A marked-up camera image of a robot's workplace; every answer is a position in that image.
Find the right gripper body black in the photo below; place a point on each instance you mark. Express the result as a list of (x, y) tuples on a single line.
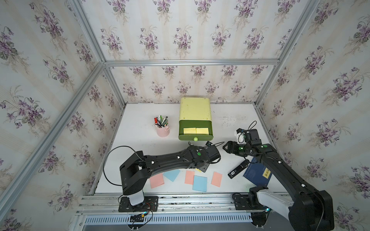
[(236, 148)]

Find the yellow green drawer cabinet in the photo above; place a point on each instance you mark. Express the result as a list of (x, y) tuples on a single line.
[(195, 108)]

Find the green top drawer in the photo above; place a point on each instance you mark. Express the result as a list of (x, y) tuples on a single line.
[(195, 124)]

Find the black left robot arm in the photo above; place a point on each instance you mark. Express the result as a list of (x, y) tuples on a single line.
[(138, 168)]

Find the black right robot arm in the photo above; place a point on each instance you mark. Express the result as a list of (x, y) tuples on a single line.
[(307, 209)]

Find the pink sticky pad right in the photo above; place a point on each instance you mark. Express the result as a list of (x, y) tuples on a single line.
[(217, 179)]

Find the pink sticky pad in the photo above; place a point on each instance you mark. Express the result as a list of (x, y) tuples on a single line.
[(189, 177), (156, 181), (217, 179)]

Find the blue sticky pad middle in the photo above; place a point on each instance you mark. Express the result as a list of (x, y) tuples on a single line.
[(200, 184)]

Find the blue sticky pad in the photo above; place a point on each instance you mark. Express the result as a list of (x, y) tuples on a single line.
[(200, 184), (172, 175)]

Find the pink sticky pad middle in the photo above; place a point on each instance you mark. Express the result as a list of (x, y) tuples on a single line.
[(189, 177)]

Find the blue sticky pad left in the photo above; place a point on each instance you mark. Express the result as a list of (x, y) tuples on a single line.
[(172, 175)]

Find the pink sticky pad left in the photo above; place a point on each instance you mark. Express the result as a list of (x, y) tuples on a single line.
[(156, 181)]

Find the dark blue notebook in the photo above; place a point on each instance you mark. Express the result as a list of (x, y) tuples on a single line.
[(257, 173)]

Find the pink pen cup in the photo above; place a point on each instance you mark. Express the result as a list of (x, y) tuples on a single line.
[(163, 131)]

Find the pens in cup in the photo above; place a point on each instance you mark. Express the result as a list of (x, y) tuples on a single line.
[(161, 121)]

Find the small circuit board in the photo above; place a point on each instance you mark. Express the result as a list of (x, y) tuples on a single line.
[(137, 218)]

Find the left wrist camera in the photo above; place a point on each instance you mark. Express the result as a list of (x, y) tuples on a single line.
[(209, 144)]

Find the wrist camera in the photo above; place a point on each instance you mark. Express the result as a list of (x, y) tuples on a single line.
[(241, 135), (209, 144)]

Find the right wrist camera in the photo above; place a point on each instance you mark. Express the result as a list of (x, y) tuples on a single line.
[(241, 135)]

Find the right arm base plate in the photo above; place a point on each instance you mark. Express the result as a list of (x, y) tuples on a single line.
[(243, 202)]

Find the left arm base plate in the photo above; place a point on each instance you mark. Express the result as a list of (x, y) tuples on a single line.
[(150, 203)]

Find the aluminium front rail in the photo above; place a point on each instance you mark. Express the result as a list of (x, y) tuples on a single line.
[(167, 203)]

